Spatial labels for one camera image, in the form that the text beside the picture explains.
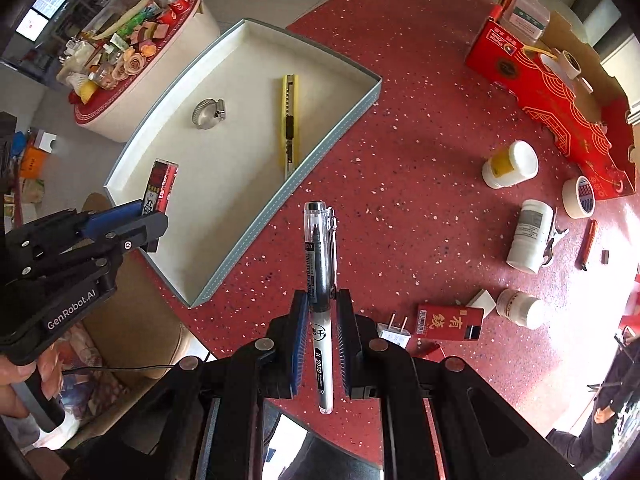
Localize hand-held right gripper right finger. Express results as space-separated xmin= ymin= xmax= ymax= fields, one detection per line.
xmin=336 ymin=287 xmax=583 ymax=480

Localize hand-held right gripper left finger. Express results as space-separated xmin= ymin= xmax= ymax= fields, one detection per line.
xmin=70 ymin=290 xmax=311 ymax=480

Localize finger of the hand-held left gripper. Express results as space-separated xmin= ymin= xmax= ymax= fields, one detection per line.
xmin=30 ymin=211 xmax=169 ymax=281
xmin=25 ymin=199 xmax=147 ymax=256

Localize white power plug adapter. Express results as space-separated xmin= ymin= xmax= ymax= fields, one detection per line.
xmin=376 ymin=312 xmax=412 ymax=352

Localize red and black small box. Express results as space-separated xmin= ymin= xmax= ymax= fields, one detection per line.
xmin=142 ymin=159 xmax=180 ymax=216

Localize black gel pen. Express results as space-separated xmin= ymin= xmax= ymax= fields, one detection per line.
xmin=304 ymin=201 xmax=338 ymax=415

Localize red box with gold characters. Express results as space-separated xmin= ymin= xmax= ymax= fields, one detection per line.
xmin=416 ymin=303 xmax=485 ymax=342

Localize small white box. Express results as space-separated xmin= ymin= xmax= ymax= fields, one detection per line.
xmin=466 ymin=289 xmax=497 ymax=319

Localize grey-blue cardboard tray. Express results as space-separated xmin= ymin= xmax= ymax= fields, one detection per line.
xmin=104 ymin=18 xmax=383 ymax=309

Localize metal spring clip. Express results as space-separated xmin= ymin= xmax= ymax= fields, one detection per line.
xmin=542 ymin=220 xmax=570 ymax=267

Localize white bottle with yellow label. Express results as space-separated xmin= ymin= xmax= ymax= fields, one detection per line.
xmin=496 ymin=288 xmax=545 ymax=329
xmin=482 ymin=140 xmax=539 ymax=189

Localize person's left hand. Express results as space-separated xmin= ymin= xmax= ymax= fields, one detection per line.
xmin=0 ymin=350 xmax=63 ymax=418

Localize printed plastic packet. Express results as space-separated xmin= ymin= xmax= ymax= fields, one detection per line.
xmin=50 ymin=325 xmax=131 ymax=411

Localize orange box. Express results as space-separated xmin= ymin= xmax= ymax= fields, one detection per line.
xmin=20 ymin=146 xmax=48 ymax=178

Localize brown cardboard box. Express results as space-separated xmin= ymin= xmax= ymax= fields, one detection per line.
xmin=80 ymin=192 xmax=213 ymax=411

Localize person's legs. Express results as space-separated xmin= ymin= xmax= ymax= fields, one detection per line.
xmin=262 ymin=405 xmax=383 ymax=480

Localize round red-rimmed side table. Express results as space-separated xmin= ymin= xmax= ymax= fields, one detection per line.
xmin=74 ymin=0 xmax=221 ymax=143

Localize peach paper roses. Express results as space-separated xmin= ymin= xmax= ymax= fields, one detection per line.
xmin=112 ymin=45 xmax=156 ymax=81

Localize pile of assorted small items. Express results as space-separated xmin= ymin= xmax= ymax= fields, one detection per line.
xmin=57 ymin=0 xmax=196 ymax=106

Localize yellow utility knife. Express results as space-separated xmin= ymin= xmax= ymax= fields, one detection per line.
xmin=277 ymin=75 xmax=301 ymax=181

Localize tall white bottle grey label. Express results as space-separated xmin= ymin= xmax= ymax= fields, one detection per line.
xmin=506 ymin=199 xmax=556 ymax=275

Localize red lighter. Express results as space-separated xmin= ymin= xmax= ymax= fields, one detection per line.
xmin=580 ymin=219 xmax=599 ymax=270

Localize printed masking tape roll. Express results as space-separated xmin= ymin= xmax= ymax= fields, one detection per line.
xmin=562 ymin=176 xmax=597 ymax=219

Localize red cardboard box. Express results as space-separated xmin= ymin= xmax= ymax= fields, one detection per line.
xmin=465 ymin=0 xmax=638 ymax=202

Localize plain masking tape roll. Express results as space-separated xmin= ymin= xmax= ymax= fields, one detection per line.
xmin=559 ymin=50 xmax=583 ymax=80

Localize clear container with green label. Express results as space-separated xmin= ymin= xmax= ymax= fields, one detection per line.
xmin=501 ymin=0 xmax=551 ymax=41

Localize black cable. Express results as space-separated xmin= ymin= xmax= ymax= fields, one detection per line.
xmin=62 ymin=357 xmax=213 ymax=376

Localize metal hose clamp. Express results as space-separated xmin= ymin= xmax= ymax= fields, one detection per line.
xmin=190 ymin=99 xmax=227 ymax=130

